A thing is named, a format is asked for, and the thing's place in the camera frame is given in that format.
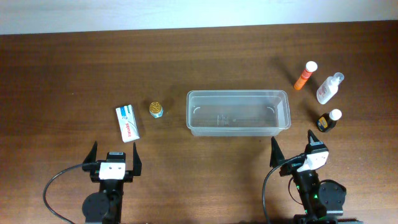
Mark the white Panadol box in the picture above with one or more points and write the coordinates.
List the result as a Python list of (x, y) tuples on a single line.
[(127, 123)]

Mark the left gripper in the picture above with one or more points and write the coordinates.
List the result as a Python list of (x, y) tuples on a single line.
[(128, 175)]

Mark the gold-lid balm jar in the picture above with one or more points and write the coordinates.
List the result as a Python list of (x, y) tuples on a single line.
[(156, 109)]

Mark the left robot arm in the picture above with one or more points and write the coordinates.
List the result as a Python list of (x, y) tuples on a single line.
[(105, 205)]

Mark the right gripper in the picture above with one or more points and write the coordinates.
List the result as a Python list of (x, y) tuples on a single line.
[(277, 156)]

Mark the white spray bottle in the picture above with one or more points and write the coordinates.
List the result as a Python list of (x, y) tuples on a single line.
[(329, 88)]

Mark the clear plastic container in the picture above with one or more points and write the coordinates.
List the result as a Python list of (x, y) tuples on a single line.
[(237, 112)]

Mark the orange tube white cap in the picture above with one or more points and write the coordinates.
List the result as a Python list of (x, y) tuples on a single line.
[(310, 67)]

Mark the dark brown syrup bottle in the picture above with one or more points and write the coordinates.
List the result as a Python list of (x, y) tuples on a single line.
[(328, 121)]

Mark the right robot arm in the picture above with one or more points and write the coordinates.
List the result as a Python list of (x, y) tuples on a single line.
[(322, 200)]

